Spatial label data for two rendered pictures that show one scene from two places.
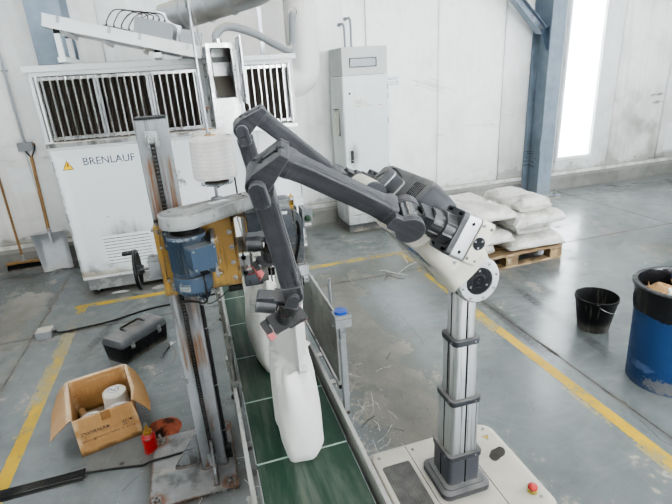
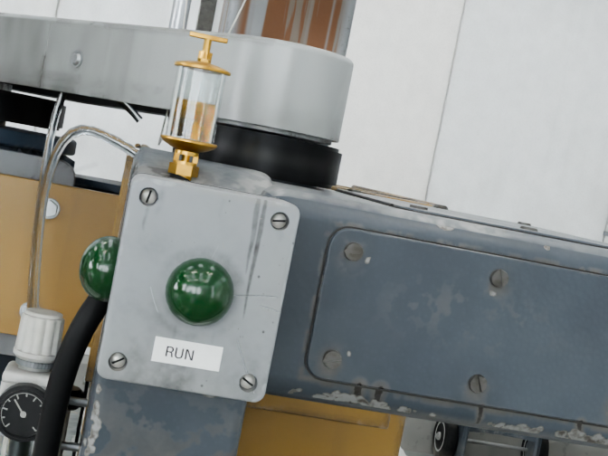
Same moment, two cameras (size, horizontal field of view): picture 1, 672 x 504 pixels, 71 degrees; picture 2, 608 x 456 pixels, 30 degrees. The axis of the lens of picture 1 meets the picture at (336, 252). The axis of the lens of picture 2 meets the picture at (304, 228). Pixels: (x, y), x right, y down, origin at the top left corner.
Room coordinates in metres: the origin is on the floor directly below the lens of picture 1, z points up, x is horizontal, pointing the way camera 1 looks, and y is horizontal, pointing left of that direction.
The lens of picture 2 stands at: (2.15, -0.38, 1.35)
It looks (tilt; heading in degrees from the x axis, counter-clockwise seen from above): 3 degrees down; 96
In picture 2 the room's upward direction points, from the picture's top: 11 degrees clockwise
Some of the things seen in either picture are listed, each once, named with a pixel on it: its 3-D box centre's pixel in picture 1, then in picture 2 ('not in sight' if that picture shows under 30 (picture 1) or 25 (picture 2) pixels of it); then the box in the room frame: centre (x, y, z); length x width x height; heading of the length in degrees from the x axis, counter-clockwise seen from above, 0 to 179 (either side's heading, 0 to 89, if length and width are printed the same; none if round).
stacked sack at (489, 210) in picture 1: (476, 212); not in sight; (4.36, -1.38, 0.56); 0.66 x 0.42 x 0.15; 106
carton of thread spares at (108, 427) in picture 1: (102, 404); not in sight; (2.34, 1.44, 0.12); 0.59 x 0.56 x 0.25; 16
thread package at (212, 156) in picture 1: (213, 157); not in sight; (1.81, 0.44, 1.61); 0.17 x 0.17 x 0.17
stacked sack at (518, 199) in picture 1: (515, 198); not in sight; (4.76, -1.90, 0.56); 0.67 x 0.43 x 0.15; 16
